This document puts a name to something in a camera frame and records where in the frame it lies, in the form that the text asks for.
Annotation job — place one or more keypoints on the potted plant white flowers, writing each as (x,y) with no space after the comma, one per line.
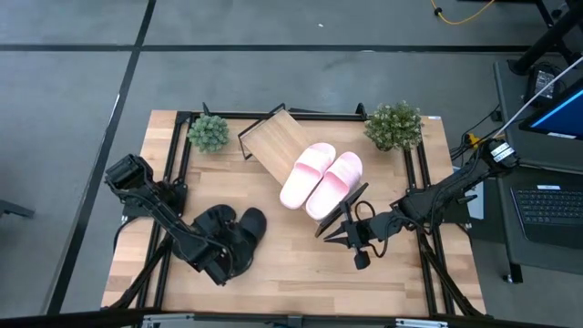
(394,126)

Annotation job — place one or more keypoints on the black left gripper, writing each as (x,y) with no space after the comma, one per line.
(218,250)

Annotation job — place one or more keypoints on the thin white rod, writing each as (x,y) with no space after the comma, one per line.
(569,68)

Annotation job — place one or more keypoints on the laptop computer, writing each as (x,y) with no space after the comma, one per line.
(537,157)

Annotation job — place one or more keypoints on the black camera mount beam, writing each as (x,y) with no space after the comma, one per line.
(68,319)

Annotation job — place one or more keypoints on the black desk slanted legs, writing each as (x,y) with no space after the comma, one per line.
(542,43)

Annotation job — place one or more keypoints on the black slide sandal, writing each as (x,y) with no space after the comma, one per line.
(218,214)
(254,223)

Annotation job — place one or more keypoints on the black laptop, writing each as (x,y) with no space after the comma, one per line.
(546,209)

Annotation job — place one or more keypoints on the black aluminium table frame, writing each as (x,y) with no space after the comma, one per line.
(332,116)

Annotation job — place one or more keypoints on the wooden shelf black metal frame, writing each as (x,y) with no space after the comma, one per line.
(273,141)

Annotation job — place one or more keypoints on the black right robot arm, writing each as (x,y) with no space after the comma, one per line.
(446,191)

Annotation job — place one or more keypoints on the black power adapter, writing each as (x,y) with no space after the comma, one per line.
(543,84)

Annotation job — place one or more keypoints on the monitor with blue screen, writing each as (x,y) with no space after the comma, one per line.
(565,114)

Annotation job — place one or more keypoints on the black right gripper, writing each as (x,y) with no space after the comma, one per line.
(362,232)

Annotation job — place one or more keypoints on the grey furniture foot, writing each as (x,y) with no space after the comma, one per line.
(13,208)

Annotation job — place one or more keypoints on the small round green plant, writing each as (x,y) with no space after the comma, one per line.
(208,133)

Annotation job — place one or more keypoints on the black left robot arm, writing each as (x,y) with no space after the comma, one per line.
(155,214)

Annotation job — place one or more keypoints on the pink slide sandal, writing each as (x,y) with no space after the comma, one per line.
(334,187)
(305,175)

